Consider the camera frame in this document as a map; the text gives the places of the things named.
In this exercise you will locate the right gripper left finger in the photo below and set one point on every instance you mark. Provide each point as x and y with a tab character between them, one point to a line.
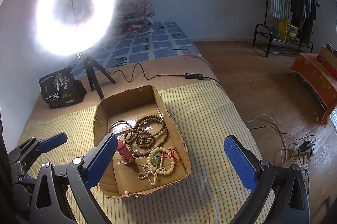
97	160

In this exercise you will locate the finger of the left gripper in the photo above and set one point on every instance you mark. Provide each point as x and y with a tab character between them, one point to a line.
51	143

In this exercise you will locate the green jade pendant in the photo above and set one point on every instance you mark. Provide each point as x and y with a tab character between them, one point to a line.
155	160

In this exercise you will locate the blue patterned blanket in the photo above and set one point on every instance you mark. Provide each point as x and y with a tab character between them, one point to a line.
164	40

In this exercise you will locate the black snack bag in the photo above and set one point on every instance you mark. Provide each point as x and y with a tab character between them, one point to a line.
61	89

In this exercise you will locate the striped cloth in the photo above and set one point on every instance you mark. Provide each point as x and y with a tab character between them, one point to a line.
205	116

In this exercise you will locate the cardboard box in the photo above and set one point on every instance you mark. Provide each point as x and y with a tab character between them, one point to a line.
154	130

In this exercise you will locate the ring light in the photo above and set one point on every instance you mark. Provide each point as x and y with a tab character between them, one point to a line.
66	27

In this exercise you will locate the white power strip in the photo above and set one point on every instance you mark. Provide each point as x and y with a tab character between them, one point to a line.
298	153

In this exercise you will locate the yellow box on rack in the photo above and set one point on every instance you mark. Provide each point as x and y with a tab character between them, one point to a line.
288	32

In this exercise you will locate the orange covered bench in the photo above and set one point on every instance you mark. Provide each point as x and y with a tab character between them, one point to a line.
311	69

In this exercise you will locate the black cord bangle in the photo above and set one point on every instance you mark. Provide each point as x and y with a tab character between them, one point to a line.
118	127

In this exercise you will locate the black metal clothes rack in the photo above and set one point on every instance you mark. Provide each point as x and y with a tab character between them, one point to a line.
303	14

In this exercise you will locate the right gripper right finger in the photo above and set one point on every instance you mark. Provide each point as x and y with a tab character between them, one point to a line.
244	162

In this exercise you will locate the floral pillows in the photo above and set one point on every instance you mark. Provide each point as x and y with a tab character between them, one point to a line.
133	17

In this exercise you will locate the black tripod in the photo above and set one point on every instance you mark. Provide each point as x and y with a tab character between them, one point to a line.
89	64

